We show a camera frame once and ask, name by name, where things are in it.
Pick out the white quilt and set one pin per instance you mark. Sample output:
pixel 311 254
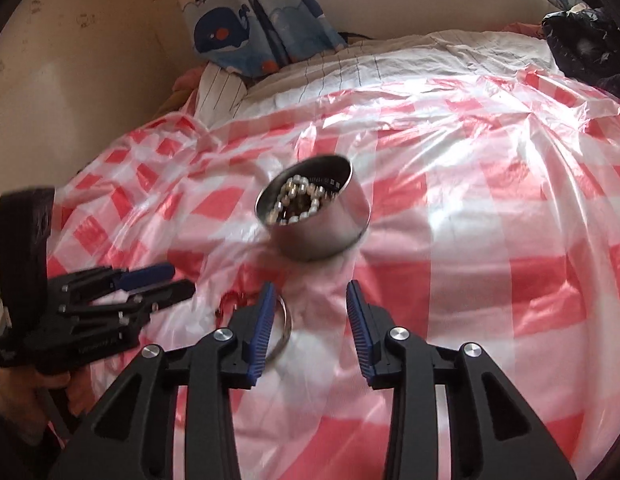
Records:
pixel 415 60

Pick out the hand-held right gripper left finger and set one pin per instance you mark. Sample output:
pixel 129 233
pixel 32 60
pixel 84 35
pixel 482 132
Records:
pixel 260 335

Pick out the striped white pillow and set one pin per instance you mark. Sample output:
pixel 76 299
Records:
pixel 220 95

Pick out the pink cloth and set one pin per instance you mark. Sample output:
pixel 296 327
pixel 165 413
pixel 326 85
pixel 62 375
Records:
pixel 187 87

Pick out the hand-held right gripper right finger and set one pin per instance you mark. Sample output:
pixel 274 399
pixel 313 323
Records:
pixel 360 330

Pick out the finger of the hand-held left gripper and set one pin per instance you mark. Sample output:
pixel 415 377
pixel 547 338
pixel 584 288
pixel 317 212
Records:
pixel 145 275
pixel 175 291

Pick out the round steel tin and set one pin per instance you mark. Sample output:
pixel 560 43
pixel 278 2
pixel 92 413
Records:
pixel 320 235

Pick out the blue whale print curtain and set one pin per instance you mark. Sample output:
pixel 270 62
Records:
pixel 250 20

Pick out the red checkered plastic sheet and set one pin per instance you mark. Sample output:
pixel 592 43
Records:
pixel 465 210

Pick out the person's left hand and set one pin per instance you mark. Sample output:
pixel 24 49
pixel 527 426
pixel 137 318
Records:
pixel 20 400

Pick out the pink garment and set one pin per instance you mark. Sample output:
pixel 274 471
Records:
pixel 520 30

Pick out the silver bangle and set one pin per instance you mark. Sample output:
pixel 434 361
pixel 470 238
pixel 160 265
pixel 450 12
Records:
pixel 286 332

